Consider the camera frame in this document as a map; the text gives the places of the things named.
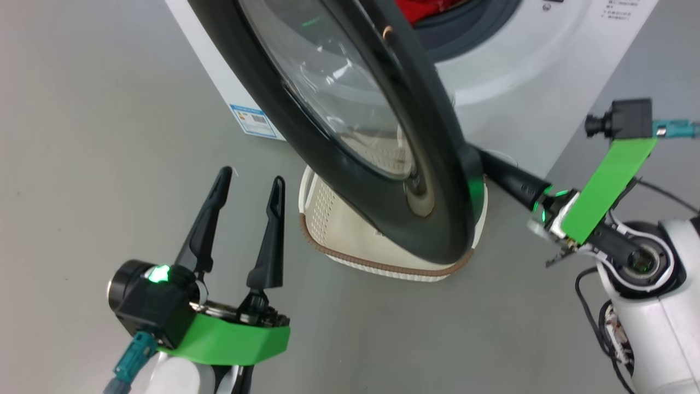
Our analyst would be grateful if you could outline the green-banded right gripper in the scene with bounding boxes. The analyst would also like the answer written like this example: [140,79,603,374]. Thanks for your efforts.
[479,138,657,269]

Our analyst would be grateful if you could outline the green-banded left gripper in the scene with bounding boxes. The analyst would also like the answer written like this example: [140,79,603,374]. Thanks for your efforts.
[159,167,291,366]

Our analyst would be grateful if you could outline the black glass washing machine door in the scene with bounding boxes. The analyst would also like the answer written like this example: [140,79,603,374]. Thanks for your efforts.
[186,0,487,266]

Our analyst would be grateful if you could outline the red white-trimmed garment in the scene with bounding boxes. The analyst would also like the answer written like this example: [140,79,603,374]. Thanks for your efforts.
[395,0,472,26]

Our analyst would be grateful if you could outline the cream laundry basket brown rim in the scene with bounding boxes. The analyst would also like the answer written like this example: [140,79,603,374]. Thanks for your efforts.
[298,166,488,283]

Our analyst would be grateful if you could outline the white front-load washing machine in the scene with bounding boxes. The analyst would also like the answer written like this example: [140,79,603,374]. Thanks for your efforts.
[164,0,660,178]

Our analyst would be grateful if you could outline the blue white energy label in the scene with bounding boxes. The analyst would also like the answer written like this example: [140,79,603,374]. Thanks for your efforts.
[230,103,277,138]

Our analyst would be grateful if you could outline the black looped right arm cable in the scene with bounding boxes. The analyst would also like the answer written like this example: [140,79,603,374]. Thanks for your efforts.
[574,266,636,394]

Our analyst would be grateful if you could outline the black right camera cable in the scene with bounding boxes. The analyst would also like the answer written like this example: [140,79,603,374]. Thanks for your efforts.
[636,178,700,215]

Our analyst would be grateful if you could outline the teal left camera connector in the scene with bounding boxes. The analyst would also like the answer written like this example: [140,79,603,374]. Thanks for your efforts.
[103,331,160,394]

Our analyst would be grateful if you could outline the teal camera connector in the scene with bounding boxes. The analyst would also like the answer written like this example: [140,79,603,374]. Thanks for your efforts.
[653,120,700,139]
[103,331,160,394]

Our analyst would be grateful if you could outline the teal right camera connector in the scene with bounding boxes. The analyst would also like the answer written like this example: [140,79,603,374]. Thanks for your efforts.
[653,120,700,139]

